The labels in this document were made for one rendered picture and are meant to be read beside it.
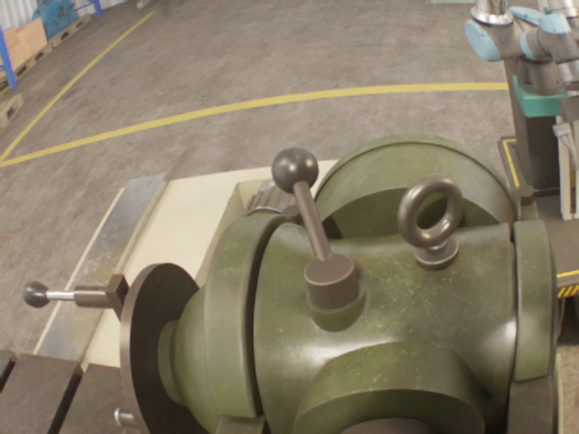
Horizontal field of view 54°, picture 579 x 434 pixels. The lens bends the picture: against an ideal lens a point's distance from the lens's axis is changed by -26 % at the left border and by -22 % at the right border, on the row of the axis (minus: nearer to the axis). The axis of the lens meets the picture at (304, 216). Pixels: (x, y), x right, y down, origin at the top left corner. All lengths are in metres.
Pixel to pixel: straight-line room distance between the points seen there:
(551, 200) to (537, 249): 1.79
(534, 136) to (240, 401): 1.79
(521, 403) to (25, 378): 0.74
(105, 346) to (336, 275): 1.06
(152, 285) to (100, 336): 0.94
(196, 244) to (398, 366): 1.26
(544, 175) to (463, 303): 1.80
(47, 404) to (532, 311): 0.67
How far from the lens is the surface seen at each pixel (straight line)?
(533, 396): 0.41
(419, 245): 0.42
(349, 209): 0.49
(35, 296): 0.58
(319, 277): 0.41
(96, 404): 0.85
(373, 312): 0.42
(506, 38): 1.56
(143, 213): 1.76
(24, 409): 0.91
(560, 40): 1.31
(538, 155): 2.16
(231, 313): 0.42
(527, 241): 0.44
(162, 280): 0.55
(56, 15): 9.92
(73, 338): 1.45
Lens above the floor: 1.55
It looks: 32 degrees down
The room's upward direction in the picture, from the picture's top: 15 degrees counter-clockwise
